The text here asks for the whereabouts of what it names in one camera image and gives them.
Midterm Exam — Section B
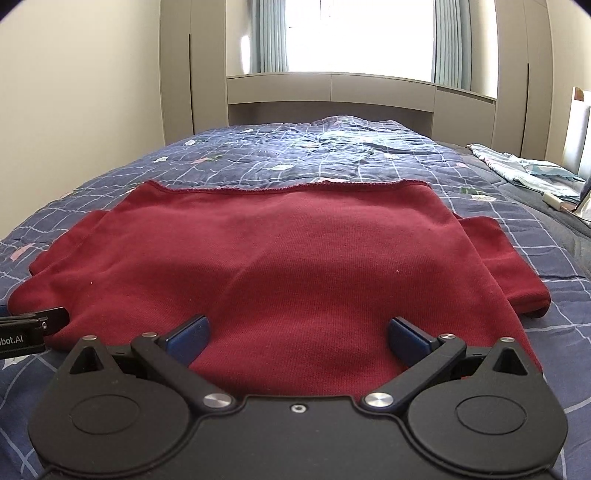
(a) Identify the bright window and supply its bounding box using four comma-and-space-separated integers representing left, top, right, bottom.
284, 0, 437, 75

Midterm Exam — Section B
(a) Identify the light blue curtain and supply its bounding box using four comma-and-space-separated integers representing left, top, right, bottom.
252, 0, 289, 75
433, 0, 472, 90

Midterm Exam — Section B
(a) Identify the bed with blue checked quilt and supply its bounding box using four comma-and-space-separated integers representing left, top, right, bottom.
0, 115, 591, 480

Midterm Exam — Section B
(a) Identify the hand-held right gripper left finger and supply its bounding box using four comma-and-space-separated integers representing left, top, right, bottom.
68, 315, 235, 412

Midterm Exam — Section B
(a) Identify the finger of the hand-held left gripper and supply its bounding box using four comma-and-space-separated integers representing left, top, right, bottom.
0, 307, 70, 336

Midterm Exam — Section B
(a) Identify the light blue patterned cloth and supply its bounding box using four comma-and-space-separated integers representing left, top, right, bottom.
468, 143, 585, 205

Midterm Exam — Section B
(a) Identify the red long-sleeved shirt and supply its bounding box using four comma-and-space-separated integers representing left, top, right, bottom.
7, 180, 552, 398

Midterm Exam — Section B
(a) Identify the grey padded headboard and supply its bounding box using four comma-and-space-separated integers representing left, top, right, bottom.
562, 85, 591, 181

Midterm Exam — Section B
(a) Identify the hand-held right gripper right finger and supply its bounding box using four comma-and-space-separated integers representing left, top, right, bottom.
361, 316, 532, 411

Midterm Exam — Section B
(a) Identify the beige window bench cabinet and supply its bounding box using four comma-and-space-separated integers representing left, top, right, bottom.
226, 71, 497, 139

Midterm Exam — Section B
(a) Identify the tall beige wardrobe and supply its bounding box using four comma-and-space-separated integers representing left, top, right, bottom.
494, 0, 555, 160
159, 0, 228, 144

